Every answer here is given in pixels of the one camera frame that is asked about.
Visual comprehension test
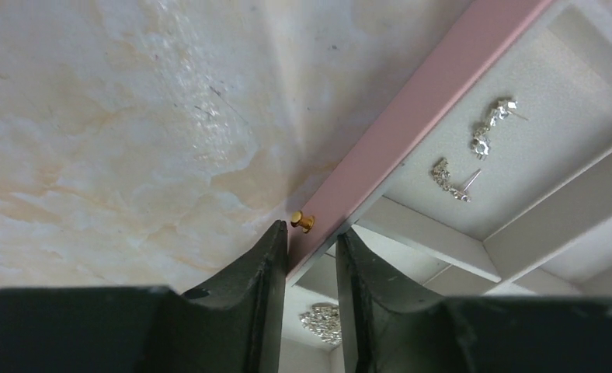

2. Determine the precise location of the silver crystal earring in box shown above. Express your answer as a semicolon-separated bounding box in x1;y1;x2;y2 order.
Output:
429;157;483;204

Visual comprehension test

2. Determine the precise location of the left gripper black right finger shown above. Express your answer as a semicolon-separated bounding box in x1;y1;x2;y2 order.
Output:
336;231;612;372

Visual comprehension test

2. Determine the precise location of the pink jewelry box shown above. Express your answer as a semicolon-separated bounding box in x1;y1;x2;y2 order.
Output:
283;1;612;372

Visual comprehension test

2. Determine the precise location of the silver crystal earring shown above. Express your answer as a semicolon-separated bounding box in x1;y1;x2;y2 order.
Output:
469;98;528;161
429;157;483;204

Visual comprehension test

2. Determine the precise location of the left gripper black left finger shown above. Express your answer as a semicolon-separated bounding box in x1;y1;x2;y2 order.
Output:
0;221;288;372

